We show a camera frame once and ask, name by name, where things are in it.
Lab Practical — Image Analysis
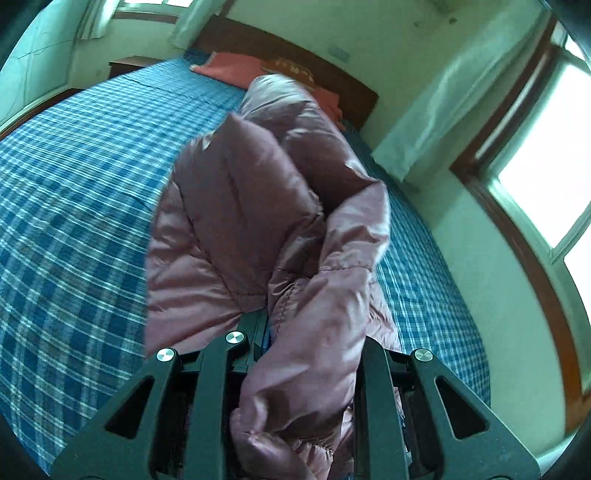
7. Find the pink puffer down jacket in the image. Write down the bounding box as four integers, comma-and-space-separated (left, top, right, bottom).
144, 75, 401, 479

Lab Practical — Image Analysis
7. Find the blue plaid bed sheet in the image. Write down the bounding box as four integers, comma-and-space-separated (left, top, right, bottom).
0, 48, 492, 476

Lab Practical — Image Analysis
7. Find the orange folded blanket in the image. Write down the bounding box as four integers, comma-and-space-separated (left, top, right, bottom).
189, 52, 346, 131

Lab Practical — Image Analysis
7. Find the wooden bedside table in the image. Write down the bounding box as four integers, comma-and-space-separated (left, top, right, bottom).
108, 56, 161, 79

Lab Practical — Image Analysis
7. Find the brown embroidered pillow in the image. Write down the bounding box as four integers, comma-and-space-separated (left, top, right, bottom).
262, 58, 317, 90

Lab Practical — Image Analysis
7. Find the pale green side curtain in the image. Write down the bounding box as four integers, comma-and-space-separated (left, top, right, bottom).
373, 1, 543, 181

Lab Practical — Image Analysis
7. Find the dark wooden headboard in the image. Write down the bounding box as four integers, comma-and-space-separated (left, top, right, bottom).
191, 13, 380, 130

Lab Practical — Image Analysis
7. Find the window beside bed head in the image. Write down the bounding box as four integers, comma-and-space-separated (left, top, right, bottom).
113, 0, 193, 24

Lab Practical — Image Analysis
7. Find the side window wooden frame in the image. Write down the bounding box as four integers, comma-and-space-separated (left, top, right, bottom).
450, 18, 590, 432

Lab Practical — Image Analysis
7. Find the wall socket plate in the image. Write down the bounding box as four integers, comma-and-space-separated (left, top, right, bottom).
329, 45, 351, 63

